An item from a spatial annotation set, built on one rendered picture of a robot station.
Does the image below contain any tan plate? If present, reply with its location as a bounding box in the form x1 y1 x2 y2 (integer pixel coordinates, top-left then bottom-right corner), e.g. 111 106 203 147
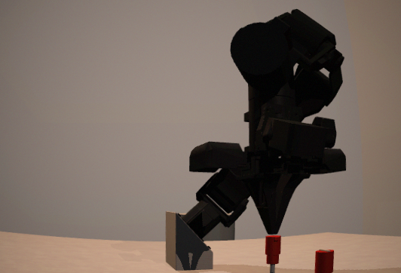
265 235 334 273

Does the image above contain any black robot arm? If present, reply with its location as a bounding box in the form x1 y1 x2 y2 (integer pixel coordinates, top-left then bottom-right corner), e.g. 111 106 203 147
181 9 344 242

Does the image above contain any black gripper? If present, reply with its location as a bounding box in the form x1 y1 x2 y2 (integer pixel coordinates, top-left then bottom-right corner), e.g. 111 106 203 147
189 96 346 235

